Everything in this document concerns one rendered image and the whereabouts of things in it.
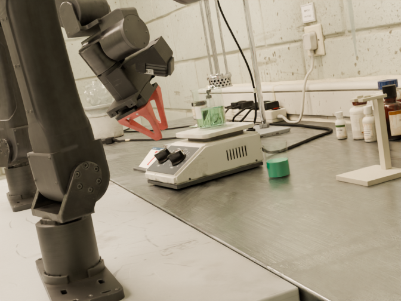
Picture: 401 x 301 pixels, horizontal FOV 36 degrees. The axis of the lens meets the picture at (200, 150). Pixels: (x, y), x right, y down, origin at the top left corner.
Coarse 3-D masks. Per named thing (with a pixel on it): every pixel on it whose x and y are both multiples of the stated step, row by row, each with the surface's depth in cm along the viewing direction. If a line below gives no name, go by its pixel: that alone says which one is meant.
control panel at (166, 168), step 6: (174, 150) 119; (186, 150) 115; (192, 150) 114; (186, 156) 113; (156, 162) 120; (168, 162) 116; (150, 168) 119; (156, 168) 117; (162, 168) 116; (168, 168) 114; (174, 168) 112
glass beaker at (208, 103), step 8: (200, 88) 123; (208, 88) 117; (216, 88) 118; (192, 96) 120; (200, 96) 118; (208, 96) 117; (216, 96) 118; (200, 104) 118; (208, 104) 118; (216, 104) 118; (200, 112) 118; (208, 112) 118; (216, 112) 118; (224, 112) 120; (200, 120) 119; (208, 120) 118; (216, 120) 118; (224, 120) 120; (200, 128) 119; (208, 128) 118
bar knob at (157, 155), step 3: (162, 150) 118; (165, 150) 117; (168, 150) 118; (156, 153) 118; (159, 153) 118; (162, 153) 118; (165, 153) 118; (168, 153) 118; (156, 156) 118; (159, 156) 118; (162, 156) 118; (165, 156) 118; (159, 159) 119; (162, 159) 118; (165, 159) 117; (159, 162) 118; (162, 162) 118
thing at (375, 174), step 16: (368, 96) 93; (384, 96) 93; (384, 112) 95; (384, 128) 95; (384, 144) 95; (384, 160) 95; (336, 176) 98; (352, 176) 95; (368, 176) 93; (384, 176) 92; (400, 176) 93
